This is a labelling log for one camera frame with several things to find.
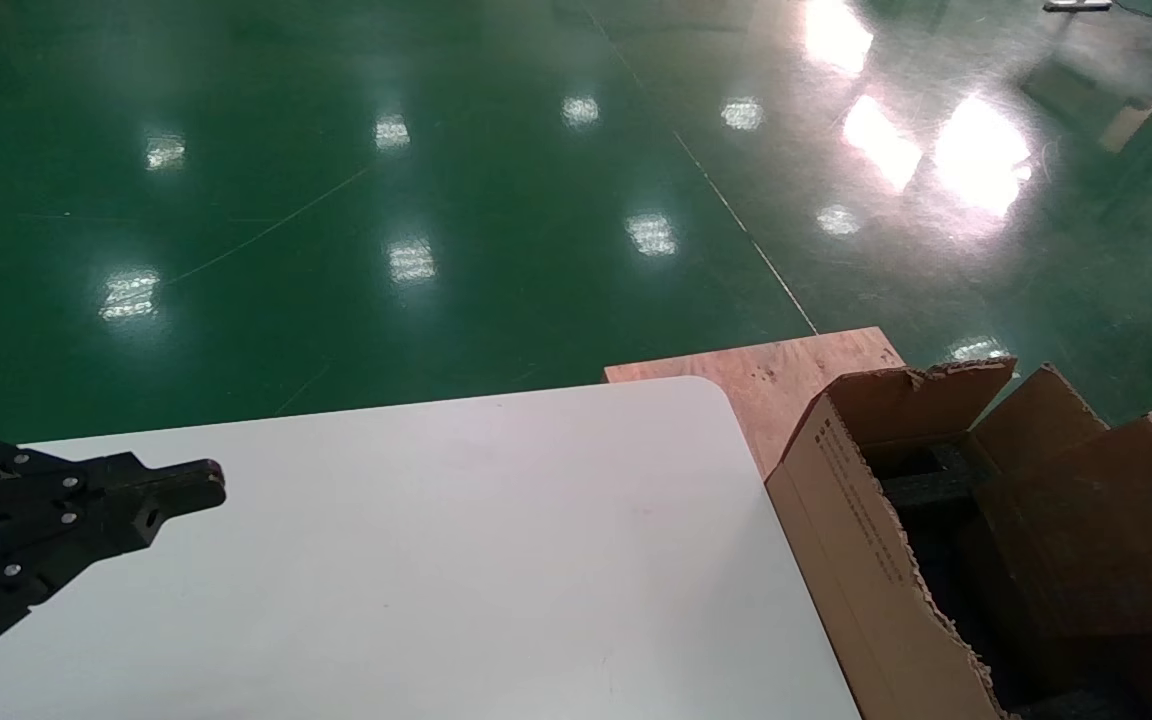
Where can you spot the wooden board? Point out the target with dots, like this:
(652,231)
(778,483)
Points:
(786,380)

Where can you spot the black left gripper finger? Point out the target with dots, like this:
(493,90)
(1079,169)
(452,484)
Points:
(56,485)
(46,550)

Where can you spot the big open cardboard box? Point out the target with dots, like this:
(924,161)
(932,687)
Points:
(836,540)

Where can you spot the small tall cardboard box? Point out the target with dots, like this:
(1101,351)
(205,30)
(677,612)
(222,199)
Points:
(1076,560)

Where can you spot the black foam packing piece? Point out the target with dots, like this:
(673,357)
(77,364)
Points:
(936,485)

